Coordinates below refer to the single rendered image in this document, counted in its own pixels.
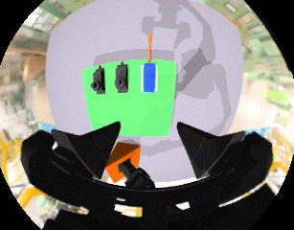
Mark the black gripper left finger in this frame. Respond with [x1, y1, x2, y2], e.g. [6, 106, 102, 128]
[51, 122, 121, 180]

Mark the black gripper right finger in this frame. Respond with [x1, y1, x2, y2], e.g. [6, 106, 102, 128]
[177, 123, 246, 180]

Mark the green flat platform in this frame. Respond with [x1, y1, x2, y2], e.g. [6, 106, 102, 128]
[82, 60, 176, 137]

